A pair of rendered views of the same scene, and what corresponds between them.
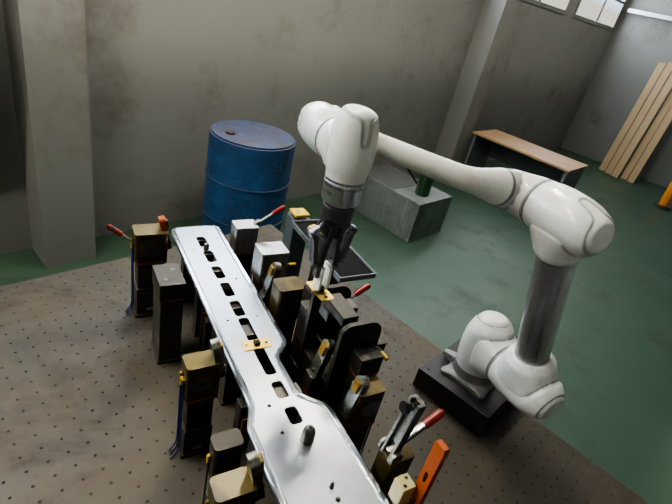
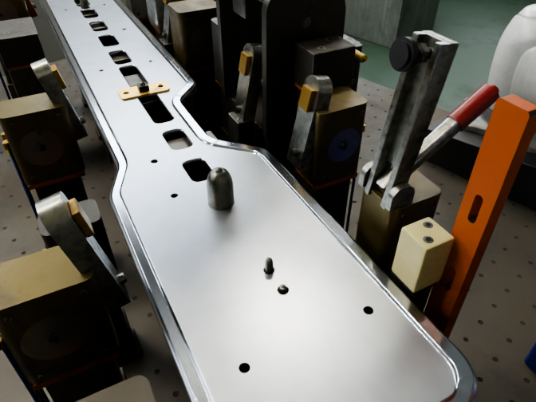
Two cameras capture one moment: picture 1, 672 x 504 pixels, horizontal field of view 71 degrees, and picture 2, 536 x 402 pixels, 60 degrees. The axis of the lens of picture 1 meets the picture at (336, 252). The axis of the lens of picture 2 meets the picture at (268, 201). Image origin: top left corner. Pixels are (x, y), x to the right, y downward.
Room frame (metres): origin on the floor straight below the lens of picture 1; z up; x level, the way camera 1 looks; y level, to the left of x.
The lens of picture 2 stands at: (0.33, -0.16, 1.36)
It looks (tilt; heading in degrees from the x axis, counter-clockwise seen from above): 39 degrees down; 8
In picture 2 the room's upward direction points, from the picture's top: straight up
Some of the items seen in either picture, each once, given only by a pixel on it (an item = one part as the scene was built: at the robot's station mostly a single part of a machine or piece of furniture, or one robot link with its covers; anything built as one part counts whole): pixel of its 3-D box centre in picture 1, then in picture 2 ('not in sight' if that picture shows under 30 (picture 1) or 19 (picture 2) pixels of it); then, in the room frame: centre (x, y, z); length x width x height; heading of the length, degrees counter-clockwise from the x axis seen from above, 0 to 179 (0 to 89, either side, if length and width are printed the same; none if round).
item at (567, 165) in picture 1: (518, 172); not in sight; (6.02, -2.03, 0.33); 1.29 x 0.64 x 0.66; 52
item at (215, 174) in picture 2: (308, 435); (220, 191); (0.75, -0.04, 1.02); 0.03 x 0.03 x 0.07
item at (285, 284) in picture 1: (284, 328); (208, 92); (1.26, 0.11, 0.89); 0.12 x 0.08 x 0.38; 126
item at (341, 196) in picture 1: (342, 190); not in sight; (0.98, 0.02, 1.54); 0.09 x 0.09 x 0.06
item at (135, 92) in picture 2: (256, 342); (143, 88); (1.03, 0.16, 1.01); 0.08 x 0.04 x 0.01; 125
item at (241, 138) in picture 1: (246, 191); not in sight; (3.19, 0.76, 0.46); 0.61 x 0.61 x 0.92
